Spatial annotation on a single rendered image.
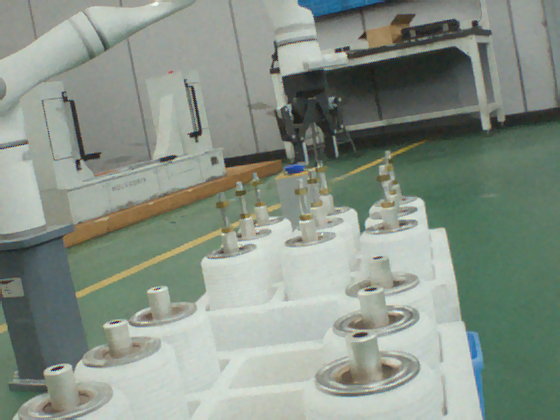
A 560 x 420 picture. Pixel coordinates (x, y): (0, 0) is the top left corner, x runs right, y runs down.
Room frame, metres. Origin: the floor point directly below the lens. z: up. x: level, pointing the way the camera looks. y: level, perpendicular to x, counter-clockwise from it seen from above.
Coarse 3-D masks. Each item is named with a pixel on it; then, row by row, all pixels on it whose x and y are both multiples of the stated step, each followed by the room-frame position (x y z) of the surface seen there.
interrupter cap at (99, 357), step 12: (144, 336) 0.69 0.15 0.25; (96, 348) 0.68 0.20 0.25; (108, 348) 0.68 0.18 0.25; (144, 348) 0.66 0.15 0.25; (156, 348) 0.65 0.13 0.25; (84, 360) 0.65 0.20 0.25; (96, 360) 0.64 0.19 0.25; (108, 360) 0.64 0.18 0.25; (120, 360) 0.63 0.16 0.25; (132, 360) 0.63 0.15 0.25
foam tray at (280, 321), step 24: (432, 240) 1.23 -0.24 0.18; (360, 264) 1.16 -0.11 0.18; (432, 264) 1.07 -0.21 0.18; (432, 288) 0.95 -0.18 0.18; (456, 288) 0.95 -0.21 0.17; (216, 312) 1.03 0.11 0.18; (240, 312) 1.01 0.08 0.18; (264, 312) 1.00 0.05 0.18; (288, 312) 0.99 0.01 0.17; (312, 312) 0.99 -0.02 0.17; (336, 312) 0.98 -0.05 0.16; (456, 312) 0.95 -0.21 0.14; (216, 336) 1.01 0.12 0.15; (240, 336) 1.01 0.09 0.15; (264, 336) 1.00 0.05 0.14; (288, 336) 0.99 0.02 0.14; (312, 336) 0.99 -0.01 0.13
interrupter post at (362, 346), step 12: (348, 336) 0.50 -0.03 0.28; (360, 336) 0.50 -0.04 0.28; (372, 336) 0.49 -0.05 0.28; (348, 348) 0.49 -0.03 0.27; (360, 348) 0.49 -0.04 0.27; (372, 348) 0.49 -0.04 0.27; (360, 360) 0.49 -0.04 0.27; (372, 360) 0.49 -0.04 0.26; (360, 372) 0.49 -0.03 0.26; (372, 372) 0.49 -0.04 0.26
